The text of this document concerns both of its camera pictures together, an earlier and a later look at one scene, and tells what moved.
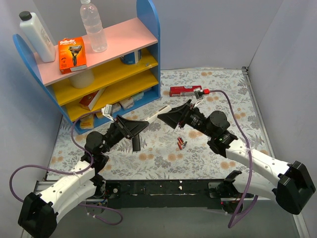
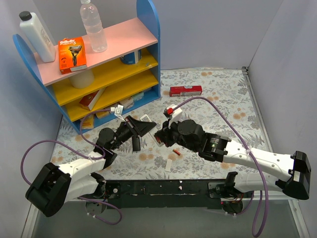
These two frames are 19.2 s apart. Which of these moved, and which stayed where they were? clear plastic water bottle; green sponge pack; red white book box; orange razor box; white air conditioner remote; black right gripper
Moved: white air conditioner remote; black right gripper
Stayed: clear plastic water bottle; orange razor box; red white book box; green sponge pack
